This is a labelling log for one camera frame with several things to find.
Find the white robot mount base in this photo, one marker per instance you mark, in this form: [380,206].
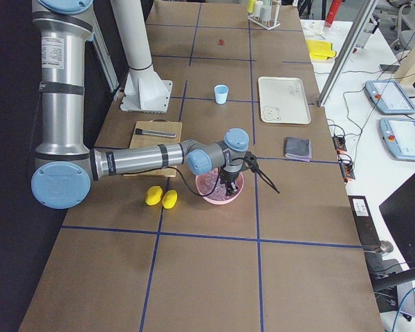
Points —
[144,90]

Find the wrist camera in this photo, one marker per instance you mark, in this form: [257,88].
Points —
[251,162]

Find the cream bear serving tray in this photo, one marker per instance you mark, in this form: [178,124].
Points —
[283,101]

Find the teach pendant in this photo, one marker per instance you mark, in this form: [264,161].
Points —
[399,137]
[389,97]

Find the folded grey cloth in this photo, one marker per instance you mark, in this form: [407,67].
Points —
[298,149]

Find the grey upturned cup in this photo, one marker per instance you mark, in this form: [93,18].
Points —
[257,8]

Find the black power strip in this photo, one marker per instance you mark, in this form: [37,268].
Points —
[339,143]
[346,167]

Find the upper whole lemon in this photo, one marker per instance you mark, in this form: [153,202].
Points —
[154,195]

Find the aluminium frame post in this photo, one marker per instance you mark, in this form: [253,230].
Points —
[362,18]

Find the pink bowl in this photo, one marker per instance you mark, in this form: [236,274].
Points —
[240,188]

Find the yellow upturned cup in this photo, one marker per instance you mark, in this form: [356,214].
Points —
[250,6]

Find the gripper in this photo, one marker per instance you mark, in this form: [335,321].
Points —
[227,180]

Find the lower teach pendant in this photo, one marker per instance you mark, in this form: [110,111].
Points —
[399,137]

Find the lower whole lemon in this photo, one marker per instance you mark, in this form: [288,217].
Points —
[169,199]

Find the upper teach pendant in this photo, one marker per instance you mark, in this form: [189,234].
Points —
[389,97]

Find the wooden cutting board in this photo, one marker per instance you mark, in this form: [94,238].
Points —
[140,140]

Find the black monitor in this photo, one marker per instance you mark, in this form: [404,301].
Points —
[398,212]

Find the pile of clear ice cubes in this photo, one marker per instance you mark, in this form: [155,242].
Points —
[211,185]

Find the whole lemon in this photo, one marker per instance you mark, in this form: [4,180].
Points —
[169,199]
[154,195]

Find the yellow cloth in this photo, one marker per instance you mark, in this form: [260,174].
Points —
[320,50]

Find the light blue plastic cup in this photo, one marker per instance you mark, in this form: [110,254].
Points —
[221,93]

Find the white wire cup rack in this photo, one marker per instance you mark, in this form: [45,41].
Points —
[274,22]

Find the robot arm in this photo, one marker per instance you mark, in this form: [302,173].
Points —
[66,163]

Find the white upturned cup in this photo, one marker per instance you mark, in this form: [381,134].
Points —
[266,13]

